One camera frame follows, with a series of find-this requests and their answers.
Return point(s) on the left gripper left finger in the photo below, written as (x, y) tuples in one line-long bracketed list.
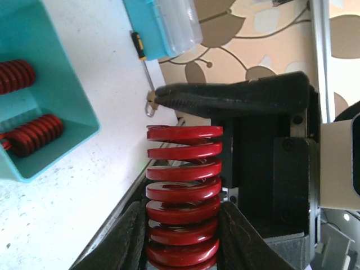
[(124, 246)]

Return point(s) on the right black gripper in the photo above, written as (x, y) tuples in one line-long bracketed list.
[(271, 153)]

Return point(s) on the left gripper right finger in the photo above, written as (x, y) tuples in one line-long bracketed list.
[(241, 246)]

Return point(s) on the large red spring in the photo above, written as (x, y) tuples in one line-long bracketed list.
[(183, 201)]

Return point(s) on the teal clear toolbox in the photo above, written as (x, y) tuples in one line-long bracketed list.
[(166, 28)]

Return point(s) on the small metal carabiner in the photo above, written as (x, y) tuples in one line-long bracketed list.
[(151, 106)]

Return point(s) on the red springs in tray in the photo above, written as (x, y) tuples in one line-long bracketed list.
[(27, 130)]

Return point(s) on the teal plastic parts tray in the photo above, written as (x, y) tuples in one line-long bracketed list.
[(27, 33)]

